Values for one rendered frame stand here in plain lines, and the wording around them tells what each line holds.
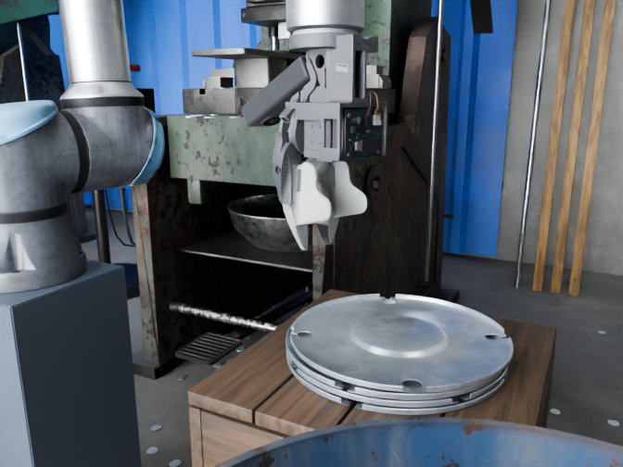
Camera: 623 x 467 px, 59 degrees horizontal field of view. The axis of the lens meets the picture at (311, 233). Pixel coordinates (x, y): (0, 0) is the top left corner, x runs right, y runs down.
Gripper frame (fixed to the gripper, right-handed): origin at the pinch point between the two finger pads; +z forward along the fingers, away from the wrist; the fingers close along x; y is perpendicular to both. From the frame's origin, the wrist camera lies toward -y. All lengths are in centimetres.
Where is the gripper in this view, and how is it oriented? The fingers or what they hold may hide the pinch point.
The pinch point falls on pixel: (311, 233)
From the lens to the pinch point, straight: 59.7
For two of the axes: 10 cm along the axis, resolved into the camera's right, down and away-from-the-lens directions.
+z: 0.1, 9.7, 2.4
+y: 7.1, 1.7, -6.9
